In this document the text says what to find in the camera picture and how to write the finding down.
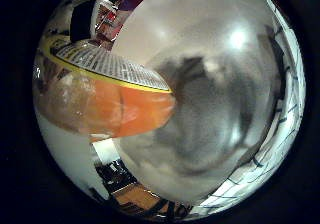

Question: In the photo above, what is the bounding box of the clear spray bottle yellow label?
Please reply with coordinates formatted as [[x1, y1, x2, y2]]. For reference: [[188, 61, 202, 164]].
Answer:
[[32, 33, 177, 142]]

